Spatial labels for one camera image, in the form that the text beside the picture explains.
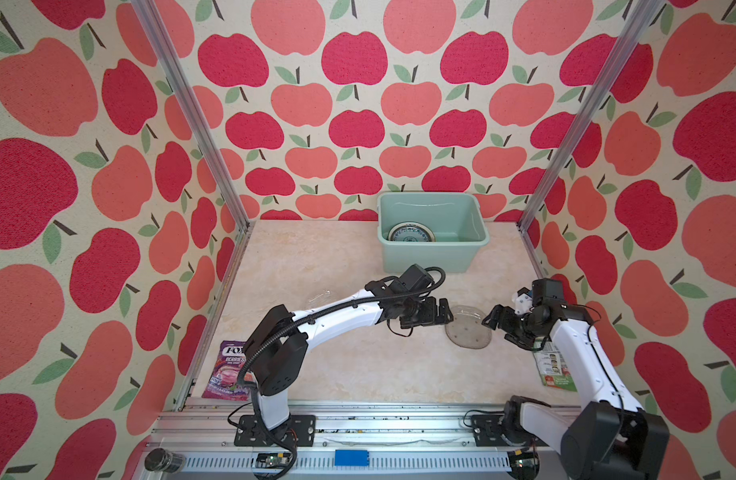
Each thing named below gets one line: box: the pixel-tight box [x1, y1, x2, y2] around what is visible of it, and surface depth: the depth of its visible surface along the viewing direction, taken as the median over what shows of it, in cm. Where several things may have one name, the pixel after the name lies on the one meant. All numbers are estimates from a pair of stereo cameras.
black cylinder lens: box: [144, 448, 187, 474], surface depth 64 cm
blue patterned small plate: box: [387, 221, 436, 242], surface depth 113 cm
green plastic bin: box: [376, 192, 489, 273], surface depth 110 cm
